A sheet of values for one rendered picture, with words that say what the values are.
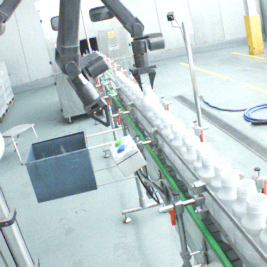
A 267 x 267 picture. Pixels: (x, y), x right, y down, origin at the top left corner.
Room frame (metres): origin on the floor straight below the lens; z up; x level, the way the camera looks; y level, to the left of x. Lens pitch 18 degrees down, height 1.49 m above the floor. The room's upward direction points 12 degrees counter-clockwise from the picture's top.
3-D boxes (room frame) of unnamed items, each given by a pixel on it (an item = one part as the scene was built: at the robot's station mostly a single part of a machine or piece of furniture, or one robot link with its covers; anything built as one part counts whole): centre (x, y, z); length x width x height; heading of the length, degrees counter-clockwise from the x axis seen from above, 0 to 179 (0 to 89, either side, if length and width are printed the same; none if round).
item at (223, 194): (0.63, -0.17, 1.08); 0.06 x 0.06 x 0.17
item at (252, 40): (9.34, -3.79, 0.55); 0.40 x 0.40 x 1.10; 7
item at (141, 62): (1.40, -0.09, 1.32); 0.10 x 0.07 x 0.07; 97
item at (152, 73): (1.40, -0.09, 1.25); 0.07 x 0.07 x 0.09; 7
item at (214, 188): (0.69, -0.17, 1.08); 0.06 x 0.06 x 0.17
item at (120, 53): (6.57, 0.51, 1.05); 1.60 x 1.40 x 2.10; 7
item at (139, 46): (1.40, -0.09, 1.38); 0.07 x 0.06 x 0.07; 97
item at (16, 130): (4.55, 1.63, 0.21); 0.61 x 0.47 x 0.41; 60
